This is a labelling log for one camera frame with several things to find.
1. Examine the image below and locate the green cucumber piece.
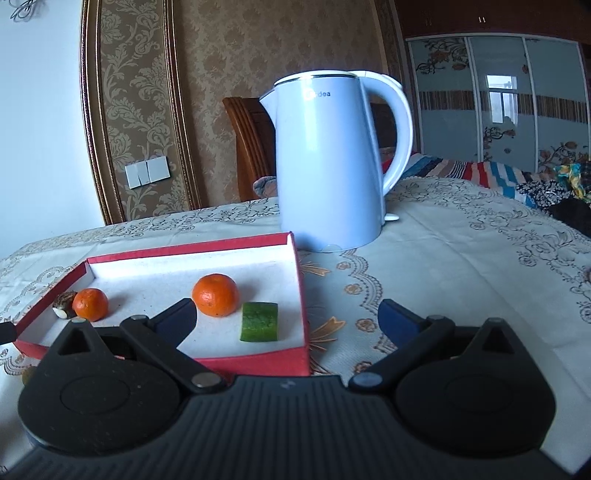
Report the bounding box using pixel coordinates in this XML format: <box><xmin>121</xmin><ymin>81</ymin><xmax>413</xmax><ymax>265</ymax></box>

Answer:
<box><xmin>239</xmin><ymin>302</ymin><xmax>279</xmax><ymax>343</ymax></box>

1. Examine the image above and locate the red shallow cardboard box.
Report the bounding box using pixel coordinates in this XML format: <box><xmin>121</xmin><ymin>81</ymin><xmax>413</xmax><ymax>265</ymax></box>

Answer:
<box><xmin>14</xmin><ymin>232</ymin><xmax>311</xmax><ymax>377</ymax></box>

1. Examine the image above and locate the pink quilted pillow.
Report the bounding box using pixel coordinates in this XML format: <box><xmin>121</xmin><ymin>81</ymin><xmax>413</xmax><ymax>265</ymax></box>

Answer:
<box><xmin>252</xmin><ymin>175</ymin><xmax>279</xmax><ymax>200</ymax></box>

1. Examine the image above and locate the striped bed blanket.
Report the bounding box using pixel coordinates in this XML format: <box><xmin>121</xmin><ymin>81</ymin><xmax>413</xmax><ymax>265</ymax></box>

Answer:
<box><xmin>381</xmin><ymin>147</ymin><xmax>573</xmax><ymax>199</ymax></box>

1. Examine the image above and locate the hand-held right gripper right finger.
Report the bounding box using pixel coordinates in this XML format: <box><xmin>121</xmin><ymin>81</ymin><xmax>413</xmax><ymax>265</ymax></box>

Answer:
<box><xmin>348</xmin><ymin>299</ymin><xmax>527</xmax><ymax>393</ymax></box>

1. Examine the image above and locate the dark patterned clothing pile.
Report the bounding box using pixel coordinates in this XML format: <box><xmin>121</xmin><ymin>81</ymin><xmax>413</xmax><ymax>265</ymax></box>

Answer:
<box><xmin>515</xmin><ymin>161</ymin><xmax>591</xmax><ymax>236</ymax></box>

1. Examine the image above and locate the wooden chair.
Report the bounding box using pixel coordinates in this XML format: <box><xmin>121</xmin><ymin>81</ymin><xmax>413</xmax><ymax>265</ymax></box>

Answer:
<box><xmin>222</xmin><ymin>96</ymin><xmax>398</xmax><ymax>202</ymax></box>

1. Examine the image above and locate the floral glass door wardrobe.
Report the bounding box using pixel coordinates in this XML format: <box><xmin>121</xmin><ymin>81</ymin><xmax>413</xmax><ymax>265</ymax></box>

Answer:
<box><xmin>392</xmin><ymin>0</ymin><xmax>591</xmax><ymax>162</ymax></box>

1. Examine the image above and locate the white wall light switch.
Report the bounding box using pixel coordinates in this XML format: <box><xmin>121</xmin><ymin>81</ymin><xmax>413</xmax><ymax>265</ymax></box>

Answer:
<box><xmin>124</xmin><ymin>155</ymin><xmax>171</xmax><ymax>190</ymax></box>

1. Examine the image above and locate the gold wall moulding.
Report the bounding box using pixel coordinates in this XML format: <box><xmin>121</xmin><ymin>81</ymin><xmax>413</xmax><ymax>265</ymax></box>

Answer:
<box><xmin>79</xmin><ymin>0</ymin><xmax>204</xmax><ymax>227</ymax></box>

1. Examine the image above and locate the white electric kettle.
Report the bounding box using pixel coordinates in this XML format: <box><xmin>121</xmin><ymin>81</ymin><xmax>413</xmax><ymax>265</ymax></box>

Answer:
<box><xmin>259</xmin><ymin>71</ymin><xmax>413</xmax><ymax>253</ymax></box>

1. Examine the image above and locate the rounded eggplant end piece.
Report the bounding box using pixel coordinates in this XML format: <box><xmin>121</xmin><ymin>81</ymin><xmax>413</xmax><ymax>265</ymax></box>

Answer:
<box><xmin>52</xmin><ymin>291</ymin><xmax>78</xmax><ymax>320</ymax></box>

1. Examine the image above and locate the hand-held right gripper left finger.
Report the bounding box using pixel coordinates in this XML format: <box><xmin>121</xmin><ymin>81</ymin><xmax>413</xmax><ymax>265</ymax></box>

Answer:
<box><xmin>58</xmin><ymin>298</ymin><xmax>227</xmax><ymax>394</ymax></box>

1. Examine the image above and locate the orange mandarin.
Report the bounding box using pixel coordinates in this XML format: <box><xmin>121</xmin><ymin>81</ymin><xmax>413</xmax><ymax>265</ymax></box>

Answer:
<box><xmin>73</xmin><ymin>288</ymin><xmax>110</xmax><ymax>322</ymax></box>
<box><xmin>192</xmin><ymin>273</ymin><xmax>240</xmax><ymax>318</ymax></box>

